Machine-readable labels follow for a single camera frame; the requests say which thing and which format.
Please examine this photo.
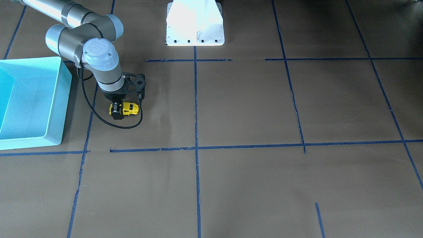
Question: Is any turquoise plastic bin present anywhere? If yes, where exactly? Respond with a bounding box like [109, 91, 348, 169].
[0, 56, 72, 150]

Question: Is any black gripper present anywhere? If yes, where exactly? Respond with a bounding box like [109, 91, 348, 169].
[102, 90, 129, 120]

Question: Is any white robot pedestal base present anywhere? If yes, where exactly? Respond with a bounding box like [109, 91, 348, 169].
[165, 0, 225, 47]

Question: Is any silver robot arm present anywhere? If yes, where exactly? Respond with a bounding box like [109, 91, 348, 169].
[19, 0, 128, 120]

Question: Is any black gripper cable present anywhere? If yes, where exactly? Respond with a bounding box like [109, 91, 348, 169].
[79, 66, 144, 129]

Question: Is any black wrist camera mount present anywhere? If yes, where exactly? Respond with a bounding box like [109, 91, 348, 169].
[123, 72, 146, 101]

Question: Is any yellow beetle toy car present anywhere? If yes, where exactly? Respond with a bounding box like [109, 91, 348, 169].
[109, 101, 139, 118]

